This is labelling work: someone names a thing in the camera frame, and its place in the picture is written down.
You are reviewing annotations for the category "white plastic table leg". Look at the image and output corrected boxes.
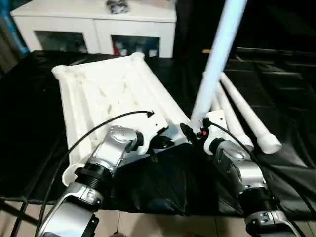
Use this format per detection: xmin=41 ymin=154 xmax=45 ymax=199
xmin=219 ymin=72 xmax=282 ymax=154
xmin=189 ymin=0 xmax=249 ymax=129
xmin=210 ymin=95 xmax=222 ymax=112
xmin=216 ymin=82 xmax=255 ymax=152

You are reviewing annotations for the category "white plastic table top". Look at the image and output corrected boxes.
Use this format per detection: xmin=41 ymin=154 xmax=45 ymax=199
xmin=51 ymin=52 xmax=198 ymax=188

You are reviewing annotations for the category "black table mat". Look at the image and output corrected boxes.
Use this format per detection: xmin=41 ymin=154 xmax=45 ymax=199
xmin=0 ymin=49 xmax=316 ymax=219

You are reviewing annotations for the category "white glass-door cabinet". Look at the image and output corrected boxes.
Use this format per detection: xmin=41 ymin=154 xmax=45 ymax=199
xmin=9 ymin=0 xmax=178 ymax=58

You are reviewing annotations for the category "bag of black parts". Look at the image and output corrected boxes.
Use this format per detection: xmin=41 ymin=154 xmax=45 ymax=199
xmin=106 ymin=0 xmax=131 ymax=15

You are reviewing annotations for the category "grey curtain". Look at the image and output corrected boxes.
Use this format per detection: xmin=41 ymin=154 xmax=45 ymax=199
xmin=0 ymin=13 xmax=28 ymax=75

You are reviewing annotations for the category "black folding stand frame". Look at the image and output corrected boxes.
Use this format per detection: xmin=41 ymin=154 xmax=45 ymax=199
xmin=0 ymin=196 xmax=41 ymax=237

